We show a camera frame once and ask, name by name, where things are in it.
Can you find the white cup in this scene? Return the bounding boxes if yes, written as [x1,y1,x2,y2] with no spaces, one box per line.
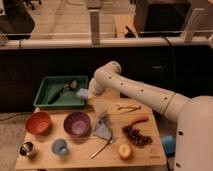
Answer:
[94,99,108,117]

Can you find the purple bowl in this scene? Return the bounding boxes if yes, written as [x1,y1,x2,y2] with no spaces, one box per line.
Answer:
[63,111,91,137]

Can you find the blue sponge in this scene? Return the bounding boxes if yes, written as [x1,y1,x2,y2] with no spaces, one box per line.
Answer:
[76,88,89,99]

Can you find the small metal tin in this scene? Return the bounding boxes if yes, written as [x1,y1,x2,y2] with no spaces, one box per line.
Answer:
[19,142,36,158]

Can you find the grey blue cloth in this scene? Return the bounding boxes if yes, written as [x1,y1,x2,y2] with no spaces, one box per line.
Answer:
[93,120,112,140]

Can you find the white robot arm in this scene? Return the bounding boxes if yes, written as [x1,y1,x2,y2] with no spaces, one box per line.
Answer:
[89,61,213,171]

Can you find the grey metal post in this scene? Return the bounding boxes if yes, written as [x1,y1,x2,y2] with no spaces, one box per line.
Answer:
[90,10,100,45]

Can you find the black office chair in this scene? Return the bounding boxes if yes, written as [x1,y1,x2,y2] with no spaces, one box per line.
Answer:
[0,0,35,40]

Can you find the bunch of dark grapes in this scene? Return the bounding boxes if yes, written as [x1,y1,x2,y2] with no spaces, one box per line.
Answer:
[122,125,153,146]

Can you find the blue cup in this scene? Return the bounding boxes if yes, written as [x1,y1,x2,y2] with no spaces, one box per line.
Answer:
[51,139,68,156]

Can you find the grey slanted post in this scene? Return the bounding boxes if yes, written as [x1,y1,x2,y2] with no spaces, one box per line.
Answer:
[181,8,204,42]

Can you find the green plastic tray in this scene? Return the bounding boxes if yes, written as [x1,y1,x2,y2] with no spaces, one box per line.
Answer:
[34,76,88,109]

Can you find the halved peach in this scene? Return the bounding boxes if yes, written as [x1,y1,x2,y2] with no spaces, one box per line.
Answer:
[118,144,132,160]

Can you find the black handled brush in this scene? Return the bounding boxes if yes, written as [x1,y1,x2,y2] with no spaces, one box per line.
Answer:
[48,80,78,104]

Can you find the red bowl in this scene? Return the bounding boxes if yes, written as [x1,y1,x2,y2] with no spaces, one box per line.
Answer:
[25,111,52,135]

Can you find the black cabinet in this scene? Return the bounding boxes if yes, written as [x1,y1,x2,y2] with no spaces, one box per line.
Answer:
[134,0,191,32]

